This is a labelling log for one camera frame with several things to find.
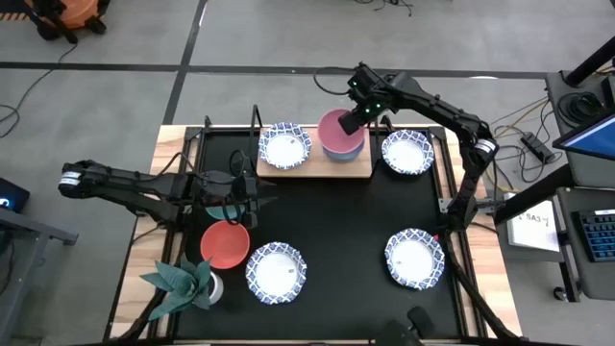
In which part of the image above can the black floor cable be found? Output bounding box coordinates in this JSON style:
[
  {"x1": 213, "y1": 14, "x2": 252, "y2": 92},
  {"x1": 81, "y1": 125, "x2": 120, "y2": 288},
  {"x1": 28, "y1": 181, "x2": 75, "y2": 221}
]
[{"x1": 0, "y1": 42, "x2": 81, "y2": 140}]

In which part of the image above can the pink plastic bowl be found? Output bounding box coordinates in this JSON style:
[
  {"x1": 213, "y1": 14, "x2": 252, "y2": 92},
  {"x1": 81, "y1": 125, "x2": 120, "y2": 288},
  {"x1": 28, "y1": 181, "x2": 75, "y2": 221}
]
[{"x1": 317, "y1": 108, "x2": 366, "y2": 155}]

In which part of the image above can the grey equipment cart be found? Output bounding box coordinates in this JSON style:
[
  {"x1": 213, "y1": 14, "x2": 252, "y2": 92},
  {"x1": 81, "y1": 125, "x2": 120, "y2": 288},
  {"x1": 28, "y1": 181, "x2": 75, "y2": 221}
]
[{"x1": 545, "y1": 69, "x2": 615, "y2": 303}]

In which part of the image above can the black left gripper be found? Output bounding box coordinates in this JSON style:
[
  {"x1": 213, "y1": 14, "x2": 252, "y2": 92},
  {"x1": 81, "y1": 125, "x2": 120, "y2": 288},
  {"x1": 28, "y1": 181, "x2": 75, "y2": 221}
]
[{"x1": 190, "y1": 169, "x2": 281, "y2": 231}]

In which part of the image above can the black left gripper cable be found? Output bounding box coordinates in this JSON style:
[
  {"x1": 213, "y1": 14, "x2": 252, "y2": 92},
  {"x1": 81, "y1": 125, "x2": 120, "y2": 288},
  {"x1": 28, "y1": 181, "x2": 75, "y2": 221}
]
[{"x1": 228, "y1": 148, "x2": 251, "y2": 180}]

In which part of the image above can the red plate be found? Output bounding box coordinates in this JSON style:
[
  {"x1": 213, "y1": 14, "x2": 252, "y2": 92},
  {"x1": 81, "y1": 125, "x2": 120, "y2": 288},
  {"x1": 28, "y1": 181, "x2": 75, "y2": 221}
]
[{"x1": 199, "y1": 219, "x2": 252, "y2": 271}]

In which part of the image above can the black metal pole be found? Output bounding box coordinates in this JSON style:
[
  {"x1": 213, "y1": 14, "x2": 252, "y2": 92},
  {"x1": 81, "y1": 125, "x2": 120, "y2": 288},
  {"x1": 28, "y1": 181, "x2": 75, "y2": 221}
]
[
  {"x1": 562, "y1": 36, "x2": 615, "y2": 87},
  {"x1": 493, "y1": 164, "x2": 576, "y2": 226}
]

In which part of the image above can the white paper sheet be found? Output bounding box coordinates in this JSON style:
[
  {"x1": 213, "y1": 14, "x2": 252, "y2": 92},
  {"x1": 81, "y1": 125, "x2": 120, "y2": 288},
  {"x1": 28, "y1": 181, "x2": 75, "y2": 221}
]
[{"x1": 505, "y1": 210, "x2": 562, "y2": 254}]

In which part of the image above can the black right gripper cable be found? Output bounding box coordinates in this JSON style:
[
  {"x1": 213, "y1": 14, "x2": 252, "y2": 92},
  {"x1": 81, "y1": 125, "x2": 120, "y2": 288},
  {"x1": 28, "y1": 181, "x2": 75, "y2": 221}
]
[{"x1": 312, "y1": 65, "x2": 357, "y2": 96}]

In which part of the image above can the teal plastic bowl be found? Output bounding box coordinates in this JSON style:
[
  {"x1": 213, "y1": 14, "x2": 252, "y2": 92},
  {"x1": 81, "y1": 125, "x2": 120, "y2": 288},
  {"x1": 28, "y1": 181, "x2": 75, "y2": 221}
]
[{"x1": 205, "y1": 204, "x2": 246, "y2": 222}]

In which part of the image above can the black table-level camera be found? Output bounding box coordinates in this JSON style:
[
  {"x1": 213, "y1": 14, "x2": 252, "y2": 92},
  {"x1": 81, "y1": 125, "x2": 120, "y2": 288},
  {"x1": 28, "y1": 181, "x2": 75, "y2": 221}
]
[{"x1": 374, "y1": 305, "x2": 436, "y2": 346}]

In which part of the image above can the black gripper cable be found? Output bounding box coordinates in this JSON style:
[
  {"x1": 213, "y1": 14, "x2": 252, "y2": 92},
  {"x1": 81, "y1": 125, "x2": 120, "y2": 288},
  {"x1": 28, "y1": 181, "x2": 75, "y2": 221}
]
[
  {"x1": 228, "y1": 148, "x2": 251, "y2": 180},
  {"x1": 312, "y1": 65, "x2": 357, "y2": 96}
]

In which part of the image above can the wooden cutting board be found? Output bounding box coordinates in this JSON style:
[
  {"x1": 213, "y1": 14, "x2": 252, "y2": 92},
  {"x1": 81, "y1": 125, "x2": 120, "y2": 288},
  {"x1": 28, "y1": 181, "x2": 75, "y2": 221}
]
[{"x1": 256, "y1": 125, "x2": 374, "y2": 180}]

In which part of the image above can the black power strip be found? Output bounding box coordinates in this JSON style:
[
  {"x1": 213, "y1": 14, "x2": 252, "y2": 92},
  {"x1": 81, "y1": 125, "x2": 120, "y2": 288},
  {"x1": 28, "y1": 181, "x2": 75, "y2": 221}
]
[{"x1": 520, "y1": 131, "x2": 558, "y2": 164}]

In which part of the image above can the computer monitor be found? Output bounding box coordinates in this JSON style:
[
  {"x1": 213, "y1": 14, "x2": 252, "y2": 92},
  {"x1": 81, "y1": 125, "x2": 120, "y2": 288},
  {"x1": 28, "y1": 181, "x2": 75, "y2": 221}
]
[{"x1": 552, "y1": 112, "x2": 615, "y2": 162}]

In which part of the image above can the white plant pot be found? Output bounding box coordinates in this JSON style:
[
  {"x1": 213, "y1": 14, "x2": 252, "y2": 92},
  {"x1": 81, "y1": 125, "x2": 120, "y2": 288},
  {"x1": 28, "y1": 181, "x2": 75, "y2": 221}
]
[{"x1": 209, "y1": 271, "x2": 225, "y2": 307}]

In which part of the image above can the green artificial plant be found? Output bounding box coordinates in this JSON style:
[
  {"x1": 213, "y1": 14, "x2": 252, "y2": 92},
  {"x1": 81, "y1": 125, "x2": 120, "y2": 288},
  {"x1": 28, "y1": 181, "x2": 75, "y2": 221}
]
[{"x1": 138, "y1": 254, "x2": 213, "y2": 322}]

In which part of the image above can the orange shop vacuum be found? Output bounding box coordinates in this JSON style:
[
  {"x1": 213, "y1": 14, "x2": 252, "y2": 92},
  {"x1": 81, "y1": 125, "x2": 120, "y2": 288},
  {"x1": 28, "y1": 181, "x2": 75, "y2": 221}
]
[{"x1": 23, "y1": 0, "x2": 111, "y2": 43}]

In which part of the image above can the coiled black cable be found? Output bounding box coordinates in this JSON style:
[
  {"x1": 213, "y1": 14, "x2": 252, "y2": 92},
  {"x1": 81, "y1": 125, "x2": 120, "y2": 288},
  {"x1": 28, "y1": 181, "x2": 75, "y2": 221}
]
[{"x1": 556, "y1": 89, "x2": 604, "y2": 125}]

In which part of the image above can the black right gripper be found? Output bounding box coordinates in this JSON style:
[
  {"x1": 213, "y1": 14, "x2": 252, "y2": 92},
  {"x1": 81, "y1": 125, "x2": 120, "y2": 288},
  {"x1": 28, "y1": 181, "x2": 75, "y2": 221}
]
[{"x1": 337, "y1": 87, "x2": 393, "y2": 136}]

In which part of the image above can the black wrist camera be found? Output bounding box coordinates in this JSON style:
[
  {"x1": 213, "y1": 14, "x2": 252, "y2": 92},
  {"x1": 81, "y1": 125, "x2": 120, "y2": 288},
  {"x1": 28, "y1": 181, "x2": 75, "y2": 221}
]
[
  {"x1": 346, "y1": 62, "x2": 385, "y2": 97},
  {"x1": 196, "y1": 168, "x2": 239, "y2": 206}
]

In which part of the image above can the blue patterned paper bowl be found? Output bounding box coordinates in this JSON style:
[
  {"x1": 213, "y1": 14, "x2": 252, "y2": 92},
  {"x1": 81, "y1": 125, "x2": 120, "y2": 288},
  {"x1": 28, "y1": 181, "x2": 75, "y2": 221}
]
[
  {"x1": 258, "y1": 121, "x2": 313, "y2": 171},
  {"x1": 383, "y1": 227, "x2": 446, "y2": 291},
  {"x1": 381, "y1": 128, "x2": 435, "y2": 176},
  {"x1": 244, "y1": 241, "x2": 308, "y2": 306}
]

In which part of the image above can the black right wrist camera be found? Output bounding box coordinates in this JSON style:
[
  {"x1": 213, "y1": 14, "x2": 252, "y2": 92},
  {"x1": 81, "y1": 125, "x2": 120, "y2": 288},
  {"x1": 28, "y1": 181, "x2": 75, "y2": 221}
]
[{"x1": 346, "y1": 62, "x2": 385, "y2": 97}]

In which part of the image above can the blue-grey plastic bowl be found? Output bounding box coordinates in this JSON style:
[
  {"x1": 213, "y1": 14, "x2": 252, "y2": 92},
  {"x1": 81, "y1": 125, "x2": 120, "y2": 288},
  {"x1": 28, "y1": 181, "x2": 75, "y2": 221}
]
[{"x1": 321, "y1": 141, "x2": 366, "y2": 163}]

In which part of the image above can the black keyboard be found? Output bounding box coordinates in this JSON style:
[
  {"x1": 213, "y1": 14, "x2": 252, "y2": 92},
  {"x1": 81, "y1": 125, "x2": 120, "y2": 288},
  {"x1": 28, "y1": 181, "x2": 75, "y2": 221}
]
[{"x1": 571, "y1": 209, "x2": 615, "y2": 264}]

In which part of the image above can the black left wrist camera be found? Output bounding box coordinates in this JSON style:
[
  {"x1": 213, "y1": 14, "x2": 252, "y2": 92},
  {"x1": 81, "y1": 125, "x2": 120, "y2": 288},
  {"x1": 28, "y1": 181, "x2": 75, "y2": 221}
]
[{"x1": 196, "y1": 168, "x2": 239, "y2": 206}]

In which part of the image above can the black table mat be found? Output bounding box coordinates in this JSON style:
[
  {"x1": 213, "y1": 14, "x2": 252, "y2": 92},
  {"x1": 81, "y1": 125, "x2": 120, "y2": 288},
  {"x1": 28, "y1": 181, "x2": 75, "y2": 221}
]
[{"x1": 191, "y1": 129, "x2": 462, "y2": 340}]

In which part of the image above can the black device with blue light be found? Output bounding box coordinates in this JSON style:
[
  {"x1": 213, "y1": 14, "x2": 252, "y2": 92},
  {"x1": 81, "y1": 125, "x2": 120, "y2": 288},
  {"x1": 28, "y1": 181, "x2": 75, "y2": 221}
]
[{"x1": 0, "y1": 176, "x2": 31, "y2": 213}]

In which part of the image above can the grey side table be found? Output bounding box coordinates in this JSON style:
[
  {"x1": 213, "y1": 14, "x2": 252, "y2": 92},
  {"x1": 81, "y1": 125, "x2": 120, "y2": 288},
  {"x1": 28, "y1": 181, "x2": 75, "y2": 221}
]
[{"x1": 0, "y1": 206, "x2": 81, "y2": 346}]

